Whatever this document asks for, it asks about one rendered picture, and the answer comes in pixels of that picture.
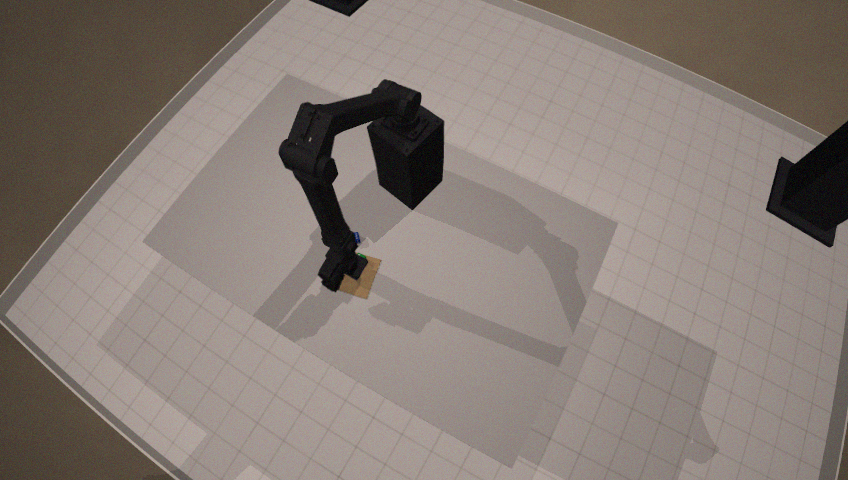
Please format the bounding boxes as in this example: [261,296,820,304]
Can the tan flat mat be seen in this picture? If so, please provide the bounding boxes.
[339,255,381,299]

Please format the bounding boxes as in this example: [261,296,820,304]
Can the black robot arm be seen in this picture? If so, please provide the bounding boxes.
[279,79,429,292]

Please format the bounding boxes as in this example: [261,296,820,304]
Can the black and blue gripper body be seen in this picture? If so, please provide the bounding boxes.
[344,253,368,279]

